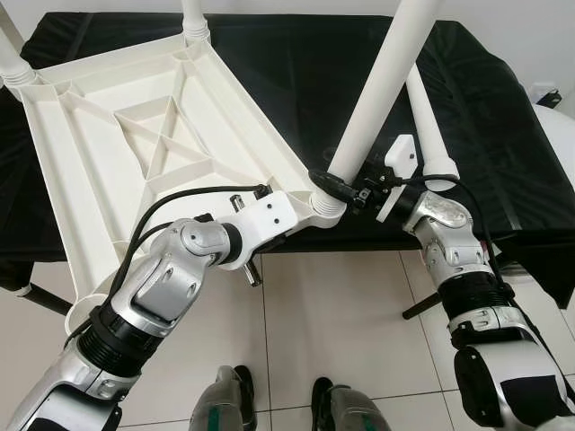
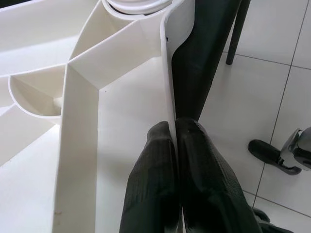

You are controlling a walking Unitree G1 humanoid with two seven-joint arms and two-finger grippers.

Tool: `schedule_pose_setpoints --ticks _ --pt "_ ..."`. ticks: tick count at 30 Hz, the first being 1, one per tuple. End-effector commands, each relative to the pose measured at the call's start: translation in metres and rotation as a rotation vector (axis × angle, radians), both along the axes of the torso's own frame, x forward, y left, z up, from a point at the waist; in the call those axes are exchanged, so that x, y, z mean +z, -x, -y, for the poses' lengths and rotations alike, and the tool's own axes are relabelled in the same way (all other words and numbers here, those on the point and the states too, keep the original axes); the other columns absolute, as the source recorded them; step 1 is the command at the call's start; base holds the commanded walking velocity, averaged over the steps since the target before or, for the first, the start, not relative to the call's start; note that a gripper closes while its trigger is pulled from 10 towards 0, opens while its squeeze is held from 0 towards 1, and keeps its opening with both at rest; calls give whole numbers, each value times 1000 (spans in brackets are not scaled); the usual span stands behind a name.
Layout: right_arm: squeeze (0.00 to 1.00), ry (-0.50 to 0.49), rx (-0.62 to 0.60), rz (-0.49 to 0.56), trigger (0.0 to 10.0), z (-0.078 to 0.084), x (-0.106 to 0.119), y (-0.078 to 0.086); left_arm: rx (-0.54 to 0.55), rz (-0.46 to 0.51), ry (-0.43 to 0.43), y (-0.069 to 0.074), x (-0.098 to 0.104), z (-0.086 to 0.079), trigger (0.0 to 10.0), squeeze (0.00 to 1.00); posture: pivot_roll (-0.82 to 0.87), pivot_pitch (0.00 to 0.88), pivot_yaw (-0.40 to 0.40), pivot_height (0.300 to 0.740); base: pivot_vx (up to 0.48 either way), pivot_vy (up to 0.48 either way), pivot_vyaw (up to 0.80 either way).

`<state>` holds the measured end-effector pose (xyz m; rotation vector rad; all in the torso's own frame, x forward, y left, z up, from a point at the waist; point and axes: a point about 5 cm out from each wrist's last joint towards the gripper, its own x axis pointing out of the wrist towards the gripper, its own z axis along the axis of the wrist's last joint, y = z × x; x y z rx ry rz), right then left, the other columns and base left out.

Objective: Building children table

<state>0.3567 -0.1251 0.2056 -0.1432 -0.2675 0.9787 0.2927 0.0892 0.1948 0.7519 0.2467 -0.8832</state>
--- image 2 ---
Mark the white plastic table top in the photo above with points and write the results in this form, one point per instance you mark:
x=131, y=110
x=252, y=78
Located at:
x=121, y=109

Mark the black tablecloth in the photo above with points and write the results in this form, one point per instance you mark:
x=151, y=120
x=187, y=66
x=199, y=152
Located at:
x=206, y=48

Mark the white plastic table leg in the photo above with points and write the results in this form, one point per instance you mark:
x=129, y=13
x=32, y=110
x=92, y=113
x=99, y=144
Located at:
x=136, y=6

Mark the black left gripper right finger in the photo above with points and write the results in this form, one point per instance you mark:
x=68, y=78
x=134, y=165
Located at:
x=211, y=189

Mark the black metal table leg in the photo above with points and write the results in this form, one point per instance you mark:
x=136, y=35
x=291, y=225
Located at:
x=236, y=31

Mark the grey robot right leg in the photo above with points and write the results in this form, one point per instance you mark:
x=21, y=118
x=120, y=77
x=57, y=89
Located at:
x=264, y=149

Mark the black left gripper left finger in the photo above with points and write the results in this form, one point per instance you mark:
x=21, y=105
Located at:
x=153, y=182

